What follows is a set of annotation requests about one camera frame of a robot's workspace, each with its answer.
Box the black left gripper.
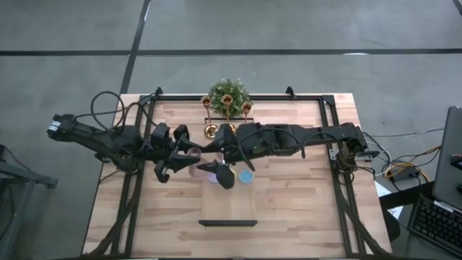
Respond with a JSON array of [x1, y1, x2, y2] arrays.
[[144, 121, 205, 184]]

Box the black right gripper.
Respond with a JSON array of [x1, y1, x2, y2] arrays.
[[196, 122, 261, 191]]

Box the blue glass candle holder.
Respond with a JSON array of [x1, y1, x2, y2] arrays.
[[238, 169, 256, 185]]

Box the tall gold candlestick holder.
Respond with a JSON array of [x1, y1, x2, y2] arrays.
[[221, 93, 237, 134], [200, 95, 219, 140]]

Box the short gold candlestick holder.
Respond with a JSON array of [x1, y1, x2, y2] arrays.
[[241, 102, 253, 124]]

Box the wooden riser shelf black legs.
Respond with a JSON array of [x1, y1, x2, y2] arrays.
[[197, 116, 259, 228]]

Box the green potted plant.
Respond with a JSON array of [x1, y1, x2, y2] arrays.
[[208, 77, 252, 118]]

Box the grey metal stand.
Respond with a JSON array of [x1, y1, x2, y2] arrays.
[[0, 144, 59, 260]]

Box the white paper sheet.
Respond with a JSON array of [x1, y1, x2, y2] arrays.
[[373, 180, 404, 220]]

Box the black power adapter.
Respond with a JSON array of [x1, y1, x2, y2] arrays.
[[391, 169, 422, 183]]

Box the black keyboard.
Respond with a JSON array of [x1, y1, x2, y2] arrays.
[[406, 194, 462, 258]]

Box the grey laptop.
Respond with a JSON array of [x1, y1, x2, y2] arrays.
[[432, 105, 462, 212]]

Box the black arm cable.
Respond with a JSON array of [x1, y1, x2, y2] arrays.
[[74, 90, 160, 134]]

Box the black aluminium table frame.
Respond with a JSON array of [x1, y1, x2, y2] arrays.
[[86, 85, 393, 259]]

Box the yellow cable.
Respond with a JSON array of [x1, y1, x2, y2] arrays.
[[383, 145, 442, 183]]

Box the white cable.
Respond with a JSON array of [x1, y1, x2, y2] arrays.
[[402, 125, 445, 138]]

